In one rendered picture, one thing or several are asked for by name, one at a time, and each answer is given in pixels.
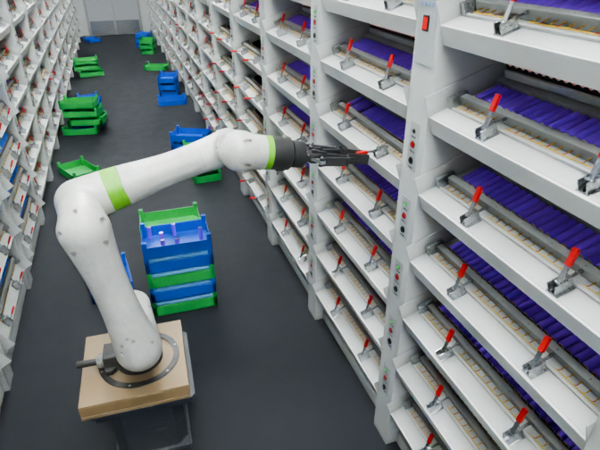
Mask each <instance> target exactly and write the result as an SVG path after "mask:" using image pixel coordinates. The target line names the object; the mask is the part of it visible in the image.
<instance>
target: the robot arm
mask: <svg viewBox="0 0 600 450"><path fill-rule="evenodd" d="M357 151H363V150H354V149H342V146H340V147H339V148H337V147H336V146H321V145H312V144H308V143H305V142H304V141H302V140H292V139H291V137H286V134H283V136H268V135H259V134H254V133H251V132H247V131H244V130H235V129H231V128H225V129H220V130H218V131H216V132H214V133H212V134H211V135H209V136H207V137H204V138H201V139H199V140H197V141H196V142H193V143H191V144H188V145H186V146H183V147H180V148H177V149H174V150H171V151H170V152H167V153H163V154H158V155H156V156H152V157H149V158H146V159H142V160H138V161H134V162H127V163H124V164H121V165H117V166H113V167H110V168H107V169H103V170H100V171H95V172H92V173H89V174H86V175H83V176H80V177H77V178H75V179H70V180H68V181H66V182H64V183H63V184H61V186H59V187H58V189H57V190H56V192H55V195H54V208H55V210H56V213H57V223H56V229H55V233H56V237H57V240H58V242H59V243H60V245H61V246H62V248H63V249H64V251H65V252H66V254H67V255H68V256H69V257H70V258H71V260H72V262H73V263H74V265H75V267H76V268H77V270H78V271H79V274H80V275H81V277H82V278H83V279H84V281H85V283H86V284H87V287H88V289H89V291H90V293H91V294H92V296H93V297H94V299H95V301H96V305H97V307H98V309H99V311H100V313H101V315H102V317H103V319H104V323H105V326H106V328H107V330H108V333H109V336H110V339H111V341H112V343H108V344H104V349H103V353H102V354H99V355H97V356H96V359H90V360H85V361H80V362H76V367H77V369H80V368H85V367H90V366H97V368H102V367H104V371H105V374H106V376H111V375H113V374H114V373H115V372H117V371H120V372H122V373H124V374H127V375H140V374H144V373H147V372H149V371H151V370H152V369H154V368H155V367H156V366H157V365H158V364H159V363H160V362H161V360H162V358H163V342H162V339H161V336H160V333H159V330H158V328H157V325H156V322H155V318H154V314H153V310H152V307H151V304H150V300H149V297H148V296H147V295H146V294H145V293H144V292H142V291H139V290H134V289H133V287H132V286H131V284H130V281H129V277H128V275H127V272H126V271H125V268H124V265H123V263H122V260H121V256H120V253H119V249H118V247H117V244H116V240H115V237H114V234H113V227H112V224H111V221H110V219H109V217H108V216H107V215H108V214H111V213H114V212H117V211H119V210H120V209H122V208H125V207H127V206H129V205H131V204H134V203H136V202H138V201H140V200H142V199H144V198H146V197H148V196H150V195H152V194H154V193H156V192H158V191H160V190H162V189H164V188H167V187H169V186H171V185H174V184H176V183H178V182H181V181H182V180H185V179H189V178H192V177H195V176H197V175H200V174H203V173H206V172H208V171H214V170H217V169H220V168H224V167H227V168H228V169H230V170H232V171H239V172H241V171H250V170H275V171H276V172H277V173H276V174H277V175H279V173H280V172H281V171H288V170H289V169H290V168H291V167H293V168H302V167H304V165H305V164H306V163H307V162H309V163H318V164H319V167H326V166H346V167H347V166H348V165H349V164H366V165H367V164H368V161H369V158H370V155H369V154H356V153H355V152H357Z"/></svg>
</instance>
